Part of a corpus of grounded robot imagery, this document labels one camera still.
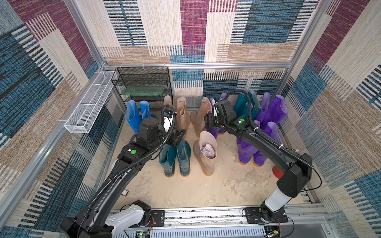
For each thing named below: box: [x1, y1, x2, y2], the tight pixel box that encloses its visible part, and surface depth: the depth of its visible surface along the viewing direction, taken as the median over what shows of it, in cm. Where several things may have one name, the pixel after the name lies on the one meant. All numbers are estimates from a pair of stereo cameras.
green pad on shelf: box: [121, 86, 168, 96], surface depth 99 cm
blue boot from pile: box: [139, 100, 158, 120], surface depth 89 cm
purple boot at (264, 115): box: [255, 92, 272, 125], surface depth 96 cm
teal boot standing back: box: [249, 90, 261, 121], surface depth 89 cm
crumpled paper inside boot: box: [201, 142, 216, 159], surface depth 78 cm
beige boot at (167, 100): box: [163, 94, 173, 107], surface depth 91 cm
